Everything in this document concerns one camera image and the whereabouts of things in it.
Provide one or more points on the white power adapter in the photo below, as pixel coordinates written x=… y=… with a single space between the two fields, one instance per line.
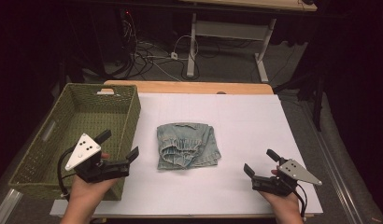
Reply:
x=174 y=55

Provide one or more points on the person's right hand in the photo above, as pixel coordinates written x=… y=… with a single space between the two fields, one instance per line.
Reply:
x=281 y=203

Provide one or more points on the white metal desk frame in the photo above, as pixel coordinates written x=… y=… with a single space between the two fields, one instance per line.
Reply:
x=230 y=40

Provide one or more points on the white table mat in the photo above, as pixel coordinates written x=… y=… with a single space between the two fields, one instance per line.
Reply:
x=230 y=149

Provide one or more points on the light blue denim pants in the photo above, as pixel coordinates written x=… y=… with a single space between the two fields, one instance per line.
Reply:
x=187 y=145

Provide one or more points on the person's left hand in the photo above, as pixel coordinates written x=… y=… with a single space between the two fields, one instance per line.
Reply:
x=87 y=193

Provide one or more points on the green woven basket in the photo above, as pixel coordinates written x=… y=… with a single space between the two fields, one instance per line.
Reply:
x=77 y=137

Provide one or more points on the light wooden desk top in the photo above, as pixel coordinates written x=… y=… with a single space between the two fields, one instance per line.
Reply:
x=261 y=4

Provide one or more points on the black stand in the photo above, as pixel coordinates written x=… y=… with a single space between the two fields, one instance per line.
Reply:
x=308 y=90

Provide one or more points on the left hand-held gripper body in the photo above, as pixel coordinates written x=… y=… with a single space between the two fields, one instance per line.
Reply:
x=87 y=161

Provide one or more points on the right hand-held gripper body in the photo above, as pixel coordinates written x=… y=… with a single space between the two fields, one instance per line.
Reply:
x=281 y=179

